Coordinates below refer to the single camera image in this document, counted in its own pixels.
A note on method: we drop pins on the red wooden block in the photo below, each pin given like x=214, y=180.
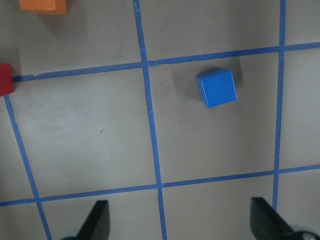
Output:
x=6, y=82

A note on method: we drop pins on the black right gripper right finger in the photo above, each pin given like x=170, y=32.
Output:
x=267, y=224

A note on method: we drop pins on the orange wooden block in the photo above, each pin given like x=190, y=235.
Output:
x=44, y=7

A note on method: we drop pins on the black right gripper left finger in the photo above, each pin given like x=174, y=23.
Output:
x=97, y=223

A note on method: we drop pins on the blue wooden block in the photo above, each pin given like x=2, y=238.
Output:
x=216, y=87

